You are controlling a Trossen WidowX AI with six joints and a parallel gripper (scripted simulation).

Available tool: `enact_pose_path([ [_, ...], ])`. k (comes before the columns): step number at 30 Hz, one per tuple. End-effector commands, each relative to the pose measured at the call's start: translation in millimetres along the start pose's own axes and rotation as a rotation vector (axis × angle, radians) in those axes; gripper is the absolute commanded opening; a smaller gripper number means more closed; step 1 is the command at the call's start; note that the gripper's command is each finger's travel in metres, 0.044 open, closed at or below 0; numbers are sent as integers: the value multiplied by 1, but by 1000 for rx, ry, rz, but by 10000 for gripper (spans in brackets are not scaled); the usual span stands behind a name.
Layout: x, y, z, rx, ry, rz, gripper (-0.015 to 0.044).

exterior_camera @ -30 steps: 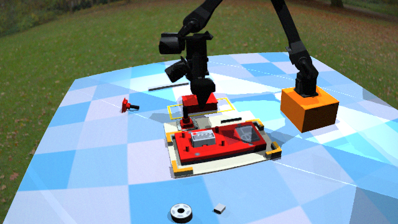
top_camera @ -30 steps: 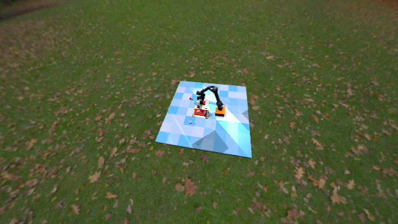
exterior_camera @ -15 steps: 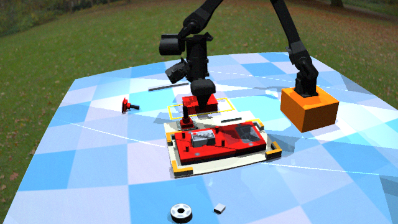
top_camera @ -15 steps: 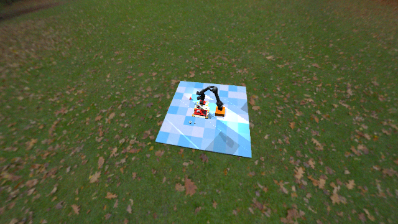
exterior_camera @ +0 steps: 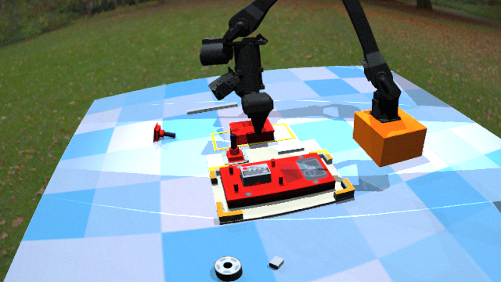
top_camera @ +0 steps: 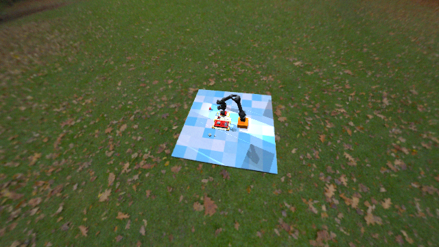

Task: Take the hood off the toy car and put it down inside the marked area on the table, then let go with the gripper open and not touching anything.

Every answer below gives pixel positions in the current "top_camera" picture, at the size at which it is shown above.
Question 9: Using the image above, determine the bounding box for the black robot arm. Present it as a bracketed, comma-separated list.
[216, 94, 246, 122]

